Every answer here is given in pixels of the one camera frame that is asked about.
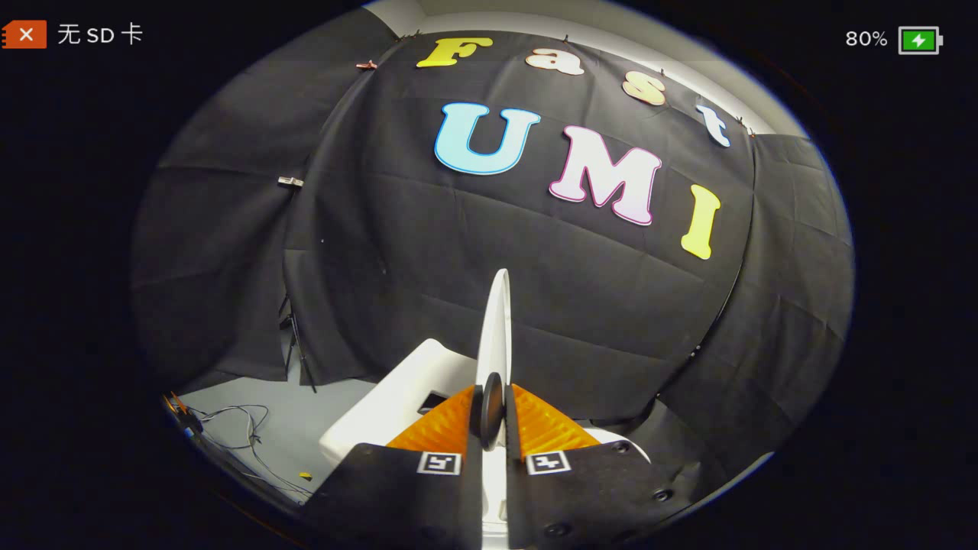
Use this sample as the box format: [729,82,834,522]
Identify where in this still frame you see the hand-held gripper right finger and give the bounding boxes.
[506,384,692,550]

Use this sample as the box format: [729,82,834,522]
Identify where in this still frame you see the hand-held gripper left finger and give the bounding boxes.
[302,384,484,550]

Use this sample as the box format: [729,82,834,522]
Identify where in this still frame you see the white toilet bowl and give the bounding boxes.
[585,427,651,464]

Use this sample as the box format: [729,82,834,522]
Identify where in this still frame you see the black stand legs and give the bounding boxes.
[278,294,319,395]

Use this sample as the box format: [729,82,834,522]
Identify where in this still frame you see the black backdrop cloth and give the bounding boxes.
[130,8,855,497]

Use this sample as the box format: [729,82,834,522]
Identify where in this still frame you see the thin grey floor cable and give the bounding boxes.
[182,403,316,499]

